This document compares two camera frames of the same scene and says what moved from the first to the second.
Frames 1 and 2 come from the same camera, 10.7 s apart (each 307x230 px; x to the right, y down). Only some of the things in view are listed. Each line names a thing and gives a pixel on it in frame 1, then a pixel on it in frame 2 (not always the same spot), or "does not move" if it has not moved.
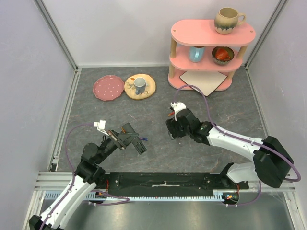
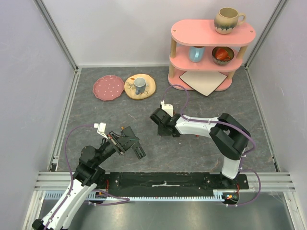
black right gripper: [173, 127] -> [160, 120]
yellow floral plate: [130, 89] does not move
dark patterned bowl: [230, 52] does not move
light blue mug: [196, 54] does not move
